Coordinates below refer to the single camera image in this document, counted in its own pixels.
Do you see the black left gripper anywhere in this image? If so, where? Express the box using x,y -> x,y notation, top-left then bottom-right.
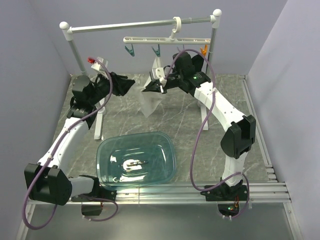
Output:
89,70 -> 136,106

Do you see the white underwear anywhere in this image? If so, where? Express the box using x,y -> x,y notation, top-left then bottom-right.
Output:
134,55 -> 166,119

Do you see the teal plastic clip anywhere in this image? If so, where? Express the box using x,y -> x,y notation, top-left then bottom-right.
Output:
151,44 -> 161,58
124,45 -> 135,57

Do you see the white plastic clip hanger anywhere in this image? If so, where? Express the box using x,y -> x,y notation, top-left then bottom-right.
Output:
123,16 -> 211,45

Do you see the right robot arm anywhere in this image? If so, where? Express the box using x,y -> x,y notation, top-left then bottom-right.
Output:
143,49 -> 256,200

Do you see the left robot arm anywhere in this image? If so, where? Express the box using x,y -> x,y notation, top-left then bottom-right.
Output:
24,72 -> 135,206

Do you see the purple plastic clip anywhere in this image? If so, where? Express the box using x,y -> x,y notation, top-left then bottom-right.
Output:
176,44 -> 185,52

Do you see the orange plastic clip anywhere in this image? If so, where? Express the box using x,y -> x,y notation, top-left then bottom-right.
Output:
200,45 -> 208,56

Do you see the silver white clothes rack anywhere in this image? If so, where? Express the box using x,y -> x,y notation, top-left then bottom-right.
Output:
59,8 -> 223,141

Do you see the teal transparent plastic basin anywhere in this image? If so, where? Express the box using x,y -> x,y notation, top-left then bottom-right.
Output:
96,131 -> 177,191

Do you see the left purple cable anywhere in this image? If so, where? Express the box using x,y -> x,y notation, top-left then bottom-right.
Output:
21,58 -> 119,230

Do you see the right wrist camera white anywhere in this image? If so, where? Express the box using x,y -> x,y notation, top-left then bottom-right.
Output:
150,67 -> 167,87

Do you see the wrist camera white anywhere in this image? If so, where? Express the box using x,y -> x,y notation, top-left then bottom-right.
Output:
87,57 -> 109,74
150,67 -> 167,87

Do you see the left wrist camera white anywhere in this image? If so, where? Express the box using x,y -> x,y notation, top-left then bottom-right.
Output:
87,57 -> 109,74

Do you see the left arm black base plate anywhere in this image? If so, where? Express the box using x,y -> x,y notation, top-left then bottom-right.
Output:
70,186 -> 117,217

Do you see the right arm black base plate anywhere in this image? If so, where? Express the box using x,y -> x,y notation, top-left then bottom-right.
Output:
200,180 -> 250,220

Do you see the aluminium rail frame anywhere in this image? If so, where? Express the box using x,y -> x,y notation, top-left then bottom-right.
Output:
16,74 -> 303,240

